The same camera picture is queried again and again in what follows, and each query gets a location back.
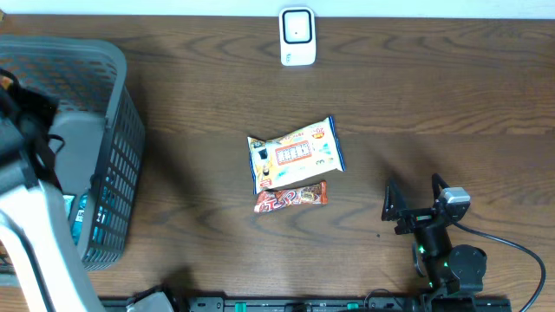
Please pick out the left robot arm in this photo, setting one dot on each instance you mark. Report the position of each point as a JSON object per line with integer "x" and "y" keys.
{"x": 34, "y": 227}

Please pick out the white barcode scanner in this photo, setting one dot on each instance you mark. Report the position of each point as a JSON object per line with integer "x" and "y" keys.
{"x": 297, "y": 31}

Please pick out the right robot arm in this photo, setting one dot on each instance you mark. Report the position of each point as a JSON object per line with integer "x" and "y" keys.
{"x": 452, "y": 270}

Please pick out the light green tissue pack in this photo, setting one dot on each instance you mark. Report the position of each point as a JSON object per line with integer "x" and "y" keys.
{"x": 69, "y": 200}

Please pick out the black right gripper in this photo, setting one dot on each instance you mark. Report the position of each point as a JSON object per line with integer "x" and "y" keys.
{"x": 416, "y": 218}

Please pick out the grey plastic shopping basket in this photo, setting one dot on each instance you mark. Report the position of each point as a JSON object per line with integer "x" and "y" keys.
{"x": 103, "y": 135}

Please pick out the red chocolate bar wrapper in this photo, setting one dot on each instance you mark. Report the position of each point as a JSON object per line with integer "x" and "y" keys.
{"x": 269, "y": 201}

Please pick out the teal mouthwash bottle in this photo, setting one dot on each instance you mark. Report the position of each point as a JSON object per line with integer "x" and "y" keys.
{"x": 77, "y": 225}

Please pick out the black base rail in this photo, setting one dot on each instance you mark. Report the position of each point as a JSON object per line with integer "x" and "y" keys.
{"x": 162, "y": 298}

